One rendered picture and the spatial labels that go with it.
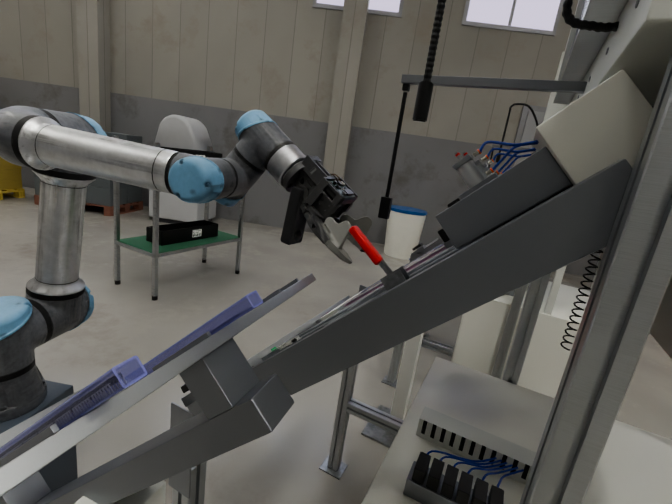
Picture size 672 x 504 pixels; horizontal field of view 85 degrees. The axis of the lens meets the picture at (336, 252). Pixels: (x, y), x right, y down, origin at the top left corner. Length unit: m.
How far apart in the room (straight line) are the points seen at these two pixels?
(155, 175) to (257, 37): 5.27
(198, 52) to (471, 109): 3.86
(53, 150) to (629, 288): 0.82
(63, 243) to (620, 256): 1.01
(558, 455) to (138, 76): 6.43
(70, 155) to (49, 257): 0.34
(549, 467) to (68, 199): 0.97
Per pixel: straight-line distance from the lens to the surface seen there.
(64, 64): 7.21
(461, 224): 0.45
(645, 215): 0.38
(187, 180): 0.64
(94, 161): 0.76
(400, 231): 4.78
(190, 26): 6.28
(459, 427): 0.91
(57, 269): 1.07
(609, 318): 0.39
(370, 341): 0.48
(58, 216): 1.02
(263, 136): 0.74
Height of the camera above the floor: 1.18
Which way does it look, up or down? 15 degrees down
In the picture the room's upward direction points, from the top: 8 degrees clockwise
